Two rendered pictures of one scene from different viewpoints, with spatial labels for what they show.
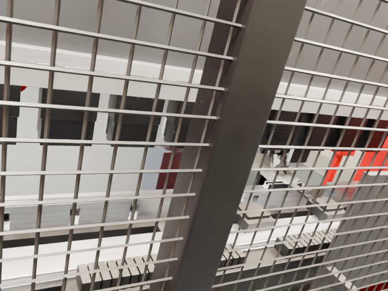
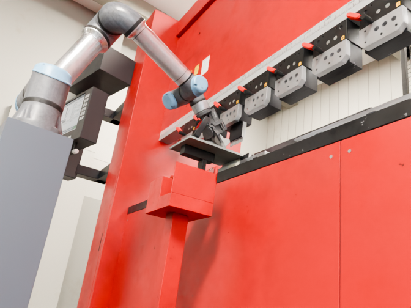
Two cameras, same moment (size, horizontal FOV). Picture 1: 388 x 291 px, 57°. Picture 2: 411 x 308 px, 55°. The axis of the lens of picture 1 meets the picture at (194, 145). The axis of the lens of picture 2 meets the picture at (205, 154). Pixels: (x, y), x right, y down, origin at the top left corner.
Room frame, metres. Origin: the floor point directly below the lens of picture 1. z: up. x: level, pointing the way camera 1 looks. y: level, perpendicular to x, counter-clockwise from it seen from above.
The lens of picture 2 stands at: (1.49, 1.20, 0.37)
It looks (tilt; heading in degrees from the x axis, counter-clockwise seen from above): 21 degrees up; 274
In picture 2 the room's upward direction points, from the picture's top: 8 degrees clockwise
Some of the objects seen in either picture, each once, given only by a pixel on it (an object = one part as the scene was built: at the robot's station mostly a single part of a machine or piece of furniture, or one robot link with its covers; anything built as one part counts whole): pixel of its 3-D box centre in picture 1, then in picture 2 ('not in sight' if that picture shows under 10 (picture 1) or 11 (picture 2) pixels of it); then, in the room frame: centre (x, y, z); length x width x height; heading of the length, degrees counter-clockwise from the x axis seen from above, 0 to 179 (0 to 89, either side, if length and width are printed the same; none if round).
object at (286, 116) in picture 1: (276, 126); (263, 95); (1.37, -0.30, 1.26); 0.15 x 0.09 x 0.17; 122
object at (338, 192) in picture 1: (359, 191); not in sight; (1.76, -0.92, 0.92); 0.50 x 0.06 x 0.10; 122
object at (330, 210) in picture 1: (313, 198); not in sight; (1.34, -0.53, 1.01); 0.26 x 0.12 x 0.05; 32
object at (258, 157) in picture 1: (268, 166); (206, 151); (1.59, -0.37, 1.00); 0.26 x 0.18 x 0.01; 32
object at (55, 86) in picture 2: not in sight; (48, 88); (2.07, 0.14, 0.94); 0.13 x 0.12 x 0.14; 128
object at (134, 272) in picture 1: (168, 265); not in sight; (0.71, -0.01, 1.02); 0.44 x 0.06 x 0.04; 122
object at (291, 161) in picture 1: (298, 156); (237, 134); (1.46, -0.45, 1.13); 0.10 x 0.02 x 0.10; 122
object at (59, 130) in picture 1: (67, 113); not in sight; (0.95, 0.37, 1.26); 0.15 x 0.09 x 0.17; 122
